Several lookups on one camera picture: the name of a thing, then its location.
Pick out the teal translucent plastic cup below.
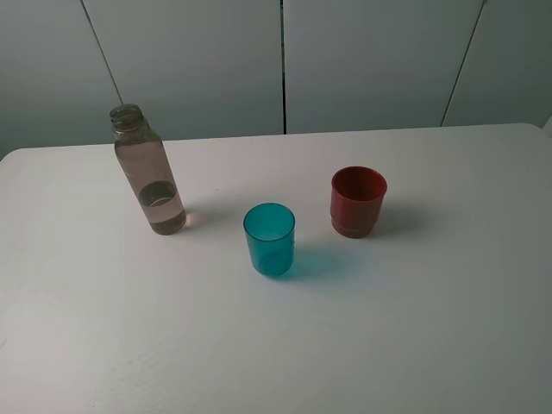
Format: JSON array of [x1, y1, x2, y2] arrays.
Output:
[[243, 203, 296, 278]]

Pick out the clear plastic water bottle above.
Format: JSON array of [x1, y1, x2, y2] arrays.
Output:
[[110, 103, 186, 235]]

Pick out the red plastic cup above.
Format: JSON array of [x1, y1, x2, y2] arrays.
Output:
[[330, 166, 387, 239]]

